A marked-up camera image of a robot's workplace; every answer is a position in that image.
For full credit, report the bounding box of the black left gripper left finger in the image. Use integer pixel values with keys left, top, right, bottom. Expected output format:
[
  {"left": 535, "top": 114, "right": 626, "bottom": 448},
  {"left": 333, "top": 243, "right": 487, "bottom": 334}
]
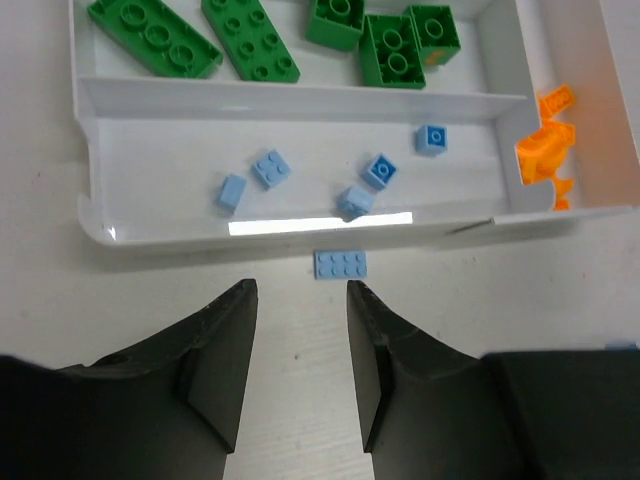
[{"left": 1, "top": 279, "right": 258, "bottom": 479}]

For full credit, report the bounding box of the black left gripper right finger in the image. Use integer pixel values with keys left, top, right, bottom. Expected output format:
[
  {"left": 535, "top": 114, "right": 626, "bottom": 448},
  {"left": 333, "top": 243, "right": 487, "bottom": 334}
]
[{"left": 347, "top": 280, "right": 639, "bottom": 479}]

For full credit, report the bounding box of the light blue long plate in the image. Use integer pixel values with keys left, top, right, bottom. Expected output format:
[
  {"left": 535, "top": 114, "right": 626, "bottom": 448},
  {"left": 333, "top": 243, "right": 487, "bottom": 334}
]
[{"left": 314, "top": 250, "right": 368, "bottom": 280}]

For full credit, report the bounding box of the light blue small brick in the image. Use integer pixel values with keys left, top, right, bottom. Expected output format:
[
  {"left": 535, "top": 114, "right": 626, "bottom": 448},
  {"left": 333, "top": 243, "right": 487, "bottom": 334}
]
[
  {"left": 216, "top": 174, "right": 247, "bottom": 215},
  {"left": 361, "top": 154, "right": 398, "bottom": 191},
  {"left": 336, "top": 186, "right": 375, "bottom": 222}
]

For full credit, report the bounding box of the light blue small plate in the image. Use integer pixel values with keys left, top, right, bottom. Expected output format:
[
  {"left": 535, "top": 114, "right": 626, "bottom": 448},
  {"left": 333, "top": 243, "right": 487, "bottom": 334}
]
[{"left": 251, "top": 149, "right": 291, "bottom": 191}]

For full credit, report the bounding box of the light blue round-stud brick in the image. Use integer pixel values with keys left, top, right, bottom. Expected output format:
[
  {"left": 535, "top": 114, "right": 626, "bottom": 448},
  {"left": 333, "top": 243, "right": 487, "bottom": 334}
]
[{"left": 414, "top": 124, "right": 448, "bottom": 156}]

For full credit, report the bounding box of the orange D-shaped arch brick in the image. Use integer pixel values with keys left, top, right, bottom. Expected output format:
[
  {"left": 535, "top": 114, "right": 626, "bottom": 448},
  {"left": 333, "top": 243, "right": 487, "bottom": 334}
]
[{"left": 516, "top": 119, "right": 576, "bottom": 185}]

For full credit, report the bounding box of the green two-stud duplo brick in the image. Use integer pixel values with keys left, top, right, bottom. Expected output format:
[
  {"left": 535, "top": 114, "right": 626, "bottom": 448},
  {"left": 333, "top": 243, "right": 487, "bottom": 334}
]
[{"left": 358, "top": 14, "right": 426, "bottom": 90}]

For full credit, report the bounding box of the green thin lego plate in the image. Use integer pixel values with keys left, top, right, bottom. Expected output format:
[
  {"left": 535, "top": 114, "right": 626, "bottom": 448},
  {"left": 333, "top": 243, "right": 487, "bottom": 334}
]
[{"left": 87, "top": 0, "right": 223, "bottom": 79}]

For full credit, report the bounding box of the green numbered duplo brick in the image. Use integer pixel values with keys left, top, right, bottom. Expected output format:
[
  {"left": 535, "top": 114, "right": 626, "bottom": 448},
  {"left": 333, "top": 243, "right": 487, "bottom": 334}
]
[{"left": 405, "top": 4, "right": 461, "bottom": 67}]

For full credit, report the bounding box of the green square duplo brick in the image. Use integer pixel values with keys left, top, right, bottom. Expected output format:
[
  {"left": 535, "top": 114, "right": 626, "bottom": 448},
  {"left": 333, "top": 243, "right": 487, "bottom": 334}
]
[{"left": 305, "top": 0, "right": 366, "bottom": 52}]

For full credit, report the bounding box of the orange curved brick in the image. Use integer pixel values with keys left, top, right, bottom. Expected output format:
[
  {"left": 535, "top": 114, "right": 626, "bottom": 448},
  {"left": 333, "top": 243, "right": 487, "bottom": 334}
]
[{"left": 552, "top": 175, "right": 574, "bottom": 211}]

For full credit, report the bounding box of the orange long brick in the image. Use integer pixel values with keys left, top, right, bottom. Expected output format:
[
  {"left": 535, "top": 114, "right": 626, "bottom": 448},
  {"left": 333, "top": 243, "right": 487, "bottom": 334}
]
[{"left": 537, "top": 84, "right": 576, "bottom": 120}]

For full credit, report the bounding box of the white compartment tray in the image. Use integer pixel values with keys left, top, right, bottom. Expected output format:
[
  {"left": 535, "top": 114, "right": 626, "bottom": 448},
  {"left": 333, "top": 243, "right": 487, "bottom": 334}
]
[{"left": 68, "top": 1, "right": 639, "bottom": 251}]

